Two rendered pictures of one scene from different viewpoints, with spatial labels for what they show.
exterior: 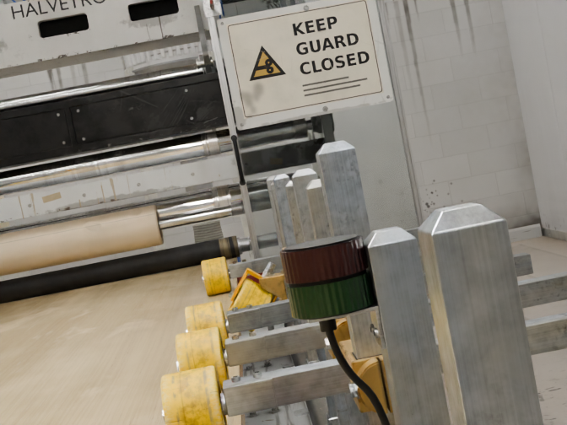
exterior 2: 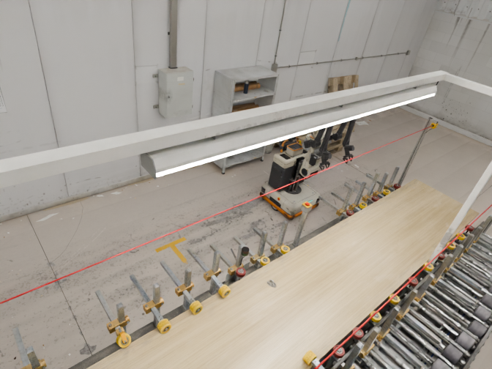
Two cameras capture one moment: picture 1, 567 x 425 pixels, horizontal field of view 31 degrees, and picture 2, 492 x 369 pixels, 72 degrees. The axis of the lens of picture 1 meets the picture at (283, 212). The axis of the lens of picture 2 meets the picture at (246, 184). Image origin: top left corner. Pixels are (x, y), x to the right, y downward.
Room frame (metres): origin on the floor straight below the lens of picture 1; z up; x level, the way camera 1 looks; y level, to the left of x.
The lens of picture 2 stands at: (2.09, 1.35, 3.06)
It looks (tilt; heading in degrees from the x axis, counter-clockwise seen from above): 35 degrees down; 227
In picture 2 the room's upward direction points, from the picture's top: 9 degrees clockwise
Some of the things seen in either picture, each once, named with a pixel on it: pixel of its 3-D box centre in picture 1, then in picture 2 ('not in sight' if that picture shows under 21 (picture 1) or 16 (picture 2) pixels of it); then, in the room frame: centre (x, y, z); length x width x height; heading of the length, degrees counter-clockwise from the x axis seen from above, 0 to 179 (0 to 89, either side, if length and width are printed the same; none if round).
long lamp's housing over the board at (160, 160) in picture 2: not in sight; (337, 113); (0.44, 0.25, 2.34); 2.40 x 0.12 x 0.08; 2
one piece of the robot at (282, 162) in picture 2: not in sight; (291, 168); (-1.20, -1.32, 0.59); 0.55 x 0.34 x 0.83; 2
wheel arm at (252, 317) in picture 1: (367, 293); (146, 299); (1.51, -0.10, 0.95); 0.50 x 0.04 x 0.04; 92
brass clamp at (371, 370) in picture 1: (374, 373); (212, 273); (0.99, -0.06, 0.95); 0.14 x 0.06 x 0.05; 2
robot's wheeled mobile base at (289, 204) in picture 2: not in sight; (290, 195); (-1.20, -1.22, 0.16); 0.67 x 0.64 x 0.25; 92
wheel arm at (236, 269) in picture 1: (323, 251); (25, 362); (2.26, -0.07, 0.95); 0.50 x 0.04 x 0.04; 92
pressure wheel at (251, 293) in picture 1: (249, 304); (123, 340); (1.75, 0.09, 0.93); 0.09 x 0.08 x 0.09; 92
